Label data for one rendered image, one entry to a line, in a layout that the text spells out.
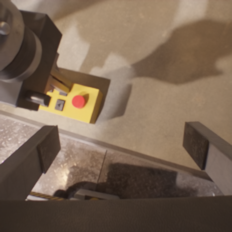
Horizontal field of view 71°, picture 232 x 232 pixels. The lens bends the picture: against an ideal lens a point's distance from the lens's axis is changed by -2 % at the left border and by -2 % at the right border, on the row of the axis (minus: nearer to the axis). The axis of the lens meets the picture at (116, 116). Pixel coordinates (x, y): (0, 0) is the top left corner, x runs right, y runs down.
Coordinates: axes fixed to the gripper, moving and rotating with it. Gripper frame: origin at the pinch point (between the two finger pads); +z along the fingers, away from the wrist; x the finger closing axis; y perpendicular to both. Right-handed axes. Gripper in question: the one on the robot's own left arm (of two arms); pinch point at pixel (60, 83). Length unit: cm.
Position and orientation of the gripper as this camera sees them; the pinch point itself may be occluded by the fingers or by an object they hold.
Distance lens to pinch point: 36.9
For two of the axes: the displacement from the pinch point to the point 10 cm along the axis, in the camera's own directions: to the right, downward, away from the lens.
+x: 2.7, -9.6, 0.6
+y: 9.5, 2.6, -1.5
